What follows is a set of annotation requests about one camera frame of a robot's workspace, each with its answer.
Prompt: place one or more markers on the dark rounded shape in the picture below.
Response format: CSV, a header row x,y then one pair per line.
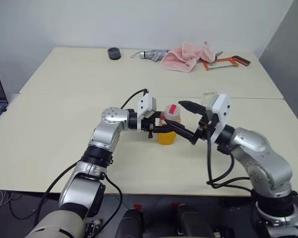
x,y
188,220
130,223

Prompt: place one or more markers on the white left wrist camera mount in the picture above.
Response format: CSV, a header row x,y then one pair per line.
x,y
144,105

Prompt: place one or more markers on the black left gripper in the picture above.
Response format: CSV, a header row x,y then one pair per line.
x,y
147,125

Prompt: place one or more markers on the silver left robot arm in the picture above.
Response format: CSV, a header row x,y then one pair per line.
x,y
106,131

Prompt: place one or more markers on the grey folded umbrella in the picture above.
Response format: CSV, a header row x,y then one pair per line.
x,y
154,55

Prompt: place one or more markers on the orange juice bottle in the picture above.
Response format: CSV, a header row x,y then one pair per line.
x,y
166,138

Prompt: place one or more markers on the red tag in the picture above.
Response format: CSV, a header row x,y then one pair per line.
x,y
175,205
137,206

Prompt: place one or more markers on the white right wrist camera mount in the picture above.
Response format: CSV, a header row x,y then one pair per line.
x,y
223,109

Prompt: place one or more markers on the clear wine glass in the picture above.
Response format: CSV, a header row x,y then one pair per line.
x,y
207,98

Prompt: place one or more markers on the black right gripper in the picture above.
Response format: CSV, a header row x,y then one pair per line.
x,y
206,125

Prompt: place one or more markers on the orange hacksaw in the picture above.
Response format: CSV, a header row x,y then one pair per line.
x,y
232,62

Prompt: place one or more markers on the pink towel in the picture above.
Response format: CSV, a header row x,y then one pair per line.
x,y
186,59

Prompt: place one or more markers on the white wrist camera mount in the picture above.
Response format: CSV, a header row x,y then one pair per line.
x,y
144,105
223,109

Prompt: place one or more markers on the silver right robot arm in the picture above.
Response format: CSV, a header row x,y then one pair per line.
x,y
263,158

